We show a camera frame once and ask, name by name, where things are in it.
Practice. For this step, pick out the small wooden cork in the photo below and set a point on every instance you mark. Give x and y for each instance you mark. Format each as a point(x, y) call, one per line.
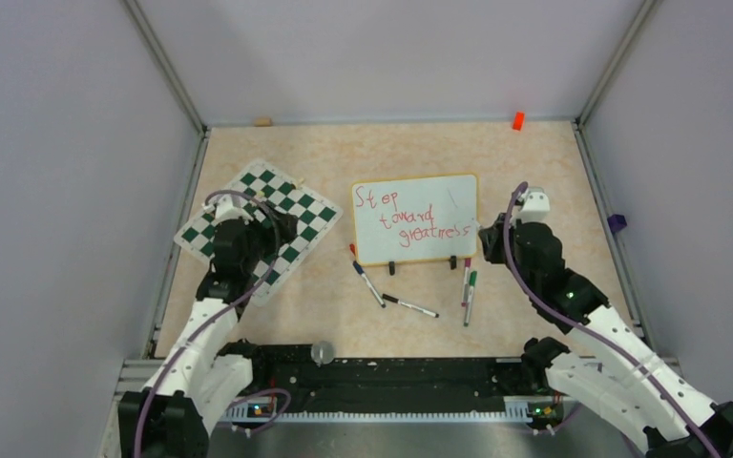
point(263, 122)

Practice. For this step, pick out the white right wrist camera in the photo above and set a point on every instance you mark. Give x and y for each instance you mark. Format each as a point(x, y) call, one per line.
point(533, 205)

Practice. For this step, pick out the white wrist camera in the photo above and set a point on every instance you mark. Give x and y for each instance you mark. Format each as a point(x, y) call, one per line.
point(533, 205)
point(225, 208)

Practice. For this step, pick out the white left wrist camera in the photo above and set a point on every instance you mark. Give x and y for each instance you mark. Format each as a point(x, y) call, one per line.
point(225, 208)

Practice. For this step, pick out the yellow framed whiteboard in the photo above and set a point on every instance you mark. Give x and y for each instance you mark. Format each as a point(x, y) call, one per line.
point(415, 219)

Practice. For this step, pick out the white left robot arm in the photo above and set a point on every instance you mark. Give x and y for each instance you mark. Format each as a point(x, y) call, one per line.
point(177, 409)

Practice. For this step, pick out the green white chessboard mat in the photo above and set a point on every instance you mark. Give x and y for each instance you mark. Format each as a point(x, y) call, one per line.
point(316, 217)

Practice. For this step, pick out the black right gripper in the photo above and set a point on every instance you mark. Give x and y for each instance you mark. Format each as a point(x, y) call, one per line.
point(492, 237)

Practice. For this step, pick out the blue whiteboard marker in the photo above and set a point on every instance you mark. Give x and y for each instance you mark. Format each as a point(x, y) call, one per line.
point(373, 291)

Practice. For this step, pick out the green whiteboard marker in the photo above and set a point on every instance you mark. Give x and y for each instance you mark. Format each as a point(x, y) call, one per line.
point(469, 301)

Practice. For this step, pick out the silver round knob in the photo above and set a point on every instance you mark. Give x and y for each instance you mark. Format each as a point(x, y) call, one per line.
point(322, 353)

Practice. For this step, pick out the purple toy block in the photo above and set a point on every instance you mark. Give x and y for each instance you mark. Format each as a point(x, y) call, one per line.
point(616, 223)

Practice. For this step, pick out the purple whiteboard marker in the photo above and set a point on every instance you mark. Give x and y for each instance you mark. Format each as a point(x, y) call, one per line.
point(466, 282)

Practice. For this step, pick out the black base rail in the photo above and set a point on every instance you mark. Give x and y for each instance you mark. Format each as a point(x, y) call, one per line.
point(386, 385)

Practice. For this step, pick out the orange toy block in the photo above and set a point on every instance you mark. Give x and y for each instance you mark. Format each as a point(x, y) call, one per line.
point(518, 121)

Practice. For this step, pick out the black whiteboard marker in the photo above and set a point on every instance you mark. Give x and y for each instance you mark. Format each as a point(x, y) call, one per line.
point(411, 306)

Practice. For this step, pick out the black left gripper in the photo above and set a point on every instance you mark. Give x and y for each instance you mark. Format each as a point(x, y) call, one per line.
point(269, 232)

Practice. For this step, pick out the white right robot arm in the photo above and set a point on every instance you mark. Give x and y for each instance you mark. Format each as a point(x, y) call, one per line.
point(635, 390)

